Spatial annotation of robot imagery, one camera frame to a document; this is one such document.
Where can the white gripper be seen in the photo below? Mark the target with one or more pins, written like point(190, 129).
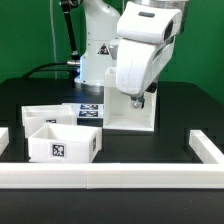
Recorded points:
point(147, 37)

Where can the white drawer cabinet frame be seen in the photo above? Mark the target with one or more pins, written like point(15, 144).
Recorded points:
point(118, 111)

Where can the white front drawer box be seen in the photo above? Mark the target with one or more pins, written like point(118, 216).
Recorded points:
point(58, 143)

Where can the white drawer box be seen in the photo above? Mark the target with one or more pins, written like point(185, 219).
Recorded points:
point(58, 143)
point(33, 117)

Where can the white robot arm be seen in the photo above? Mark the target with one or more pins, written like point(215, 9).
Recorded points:
point(102, 39)

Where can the white rear drawer box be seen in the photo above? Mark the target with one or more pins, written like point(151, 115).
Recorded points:
point(33, 117)

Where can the white marker tag sheet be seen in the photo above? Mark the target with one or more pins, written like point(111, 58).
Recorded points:
point(87, 110)

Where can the white right fence rail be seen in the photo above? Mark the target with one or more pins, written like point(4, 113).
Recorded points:
point(205, 149)

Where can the white fence rail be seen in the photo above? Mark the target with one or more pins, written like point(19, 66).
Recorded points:
point(101, 176)
point(4, 139)
point(205, 149)

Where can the white front fence rail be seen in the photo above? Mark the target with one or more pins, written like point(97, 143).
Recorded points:
point(101, 176)

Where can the white left fence rail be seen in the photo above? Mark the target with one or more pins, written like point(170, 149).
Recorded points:
point(4, 139)

